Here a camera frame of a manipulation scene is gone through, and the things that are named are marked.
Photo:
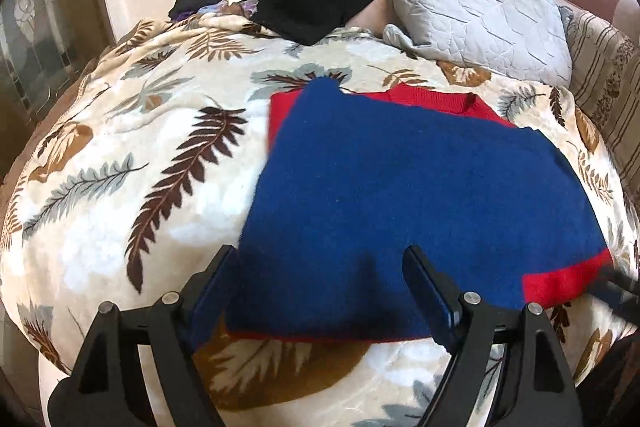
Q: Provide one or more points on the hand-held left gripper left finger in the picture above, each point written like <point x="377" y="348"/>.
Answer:
<point x="210" y="302"/>

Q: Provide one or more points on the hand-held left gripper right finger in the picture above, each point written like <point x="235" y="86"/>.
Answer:
<point x="432" y="292"/>

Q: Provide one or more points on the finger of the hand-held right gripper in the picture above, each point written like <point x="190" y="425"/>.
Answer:
<point x="617" y="289"/>

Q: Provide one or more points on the red and blue sweater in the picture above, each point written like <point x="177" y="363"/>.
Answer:
<point x="400" y="207"/>

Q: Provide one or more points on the leaf print blanket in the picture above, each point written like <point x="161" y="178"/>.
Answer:
<point x="125" y="157"/>

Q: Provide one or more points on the brown striped cushion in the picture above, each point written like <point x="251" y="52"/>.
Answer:
<point x="610" y="72"/>

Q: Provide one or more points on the pink pillow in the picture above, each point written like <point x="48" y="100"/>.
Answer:
<point x="372" y="12"/>

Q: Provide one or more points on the grey quilted pillow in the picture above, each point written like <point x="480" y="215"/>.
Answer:
<point x="475" y="2"/>

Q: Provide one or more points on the purple patterned cloth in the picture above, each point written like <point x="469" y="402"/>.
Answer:
<point x="235" y="7"/>

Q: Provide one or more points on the small dark cloth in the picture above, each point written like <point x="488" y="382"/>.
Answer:
<point x="192" y="4"/>

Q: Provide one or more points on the stained glass door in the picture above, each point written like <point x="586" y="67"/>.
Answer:
<point x="30" y="22"/>

